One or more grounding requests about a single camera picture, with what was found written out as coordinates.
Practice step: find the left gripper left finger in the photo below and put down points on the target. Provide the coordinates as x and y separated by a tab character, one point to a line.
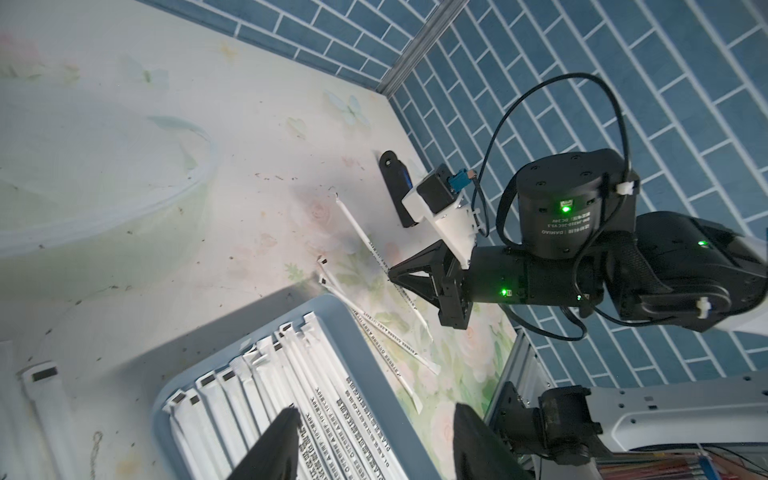
276	454

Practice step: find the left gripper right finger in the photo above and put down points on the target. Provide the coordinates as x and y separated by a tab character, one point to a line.
478	453

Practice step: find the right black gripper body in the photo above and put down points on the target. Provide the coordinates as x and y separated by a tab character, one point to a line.
496	275

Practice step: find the straw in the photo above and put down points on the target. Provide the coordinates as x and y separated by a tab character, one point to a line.
206	435
194	457

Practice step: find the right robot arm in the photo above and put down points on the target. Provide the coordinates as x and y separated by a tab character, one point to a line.
581	242

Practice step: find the right pile wrapped straws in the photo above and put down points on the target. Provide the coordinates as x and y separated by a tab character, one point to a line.
385	313

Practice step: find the pile wrapped straws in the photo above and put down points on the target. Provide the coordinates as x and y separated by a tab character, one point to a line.
385	313
37	428

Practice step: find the blue plastic storage tray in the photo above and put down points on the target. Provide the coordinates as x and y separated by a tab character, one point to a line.
347	341

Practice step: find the left pile wrapped straws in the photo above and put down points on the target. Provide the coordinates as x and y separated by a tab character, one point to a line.
37	428

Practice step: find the black and blue stapler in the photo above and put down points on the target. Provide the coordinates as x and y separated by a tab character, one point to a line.
398	182

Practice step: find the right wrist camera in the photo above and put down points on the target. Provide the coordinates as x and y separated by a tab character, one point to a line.
437	199

